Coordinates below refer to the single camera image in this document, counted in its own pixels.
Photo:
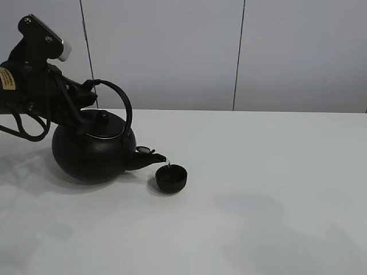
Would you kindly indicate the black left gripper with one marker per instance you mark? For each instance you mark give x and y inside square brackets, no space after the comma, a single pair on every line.
[47,95]

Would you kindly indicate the small black teacup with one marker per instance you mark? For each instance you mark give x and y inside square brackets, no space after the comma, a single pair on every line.
[171,178]

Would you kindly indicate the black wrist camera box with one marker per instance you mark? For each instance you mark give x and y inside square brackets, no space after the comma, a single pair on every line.
[39,44]

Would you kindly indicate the black round teapot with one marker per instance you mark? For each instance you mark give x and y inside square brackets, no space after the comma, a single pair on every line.
[108,147]

